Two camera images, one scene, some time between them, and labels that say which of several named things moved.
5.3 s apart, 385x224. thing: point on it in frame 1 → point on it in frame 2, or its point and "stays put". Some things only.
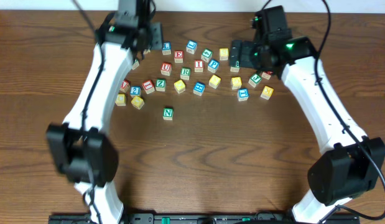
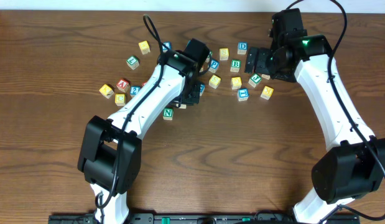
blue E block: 198,88 stays put
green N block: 168,114 stays put
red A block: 125,86 stays put
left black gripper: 157,35 → 194,94
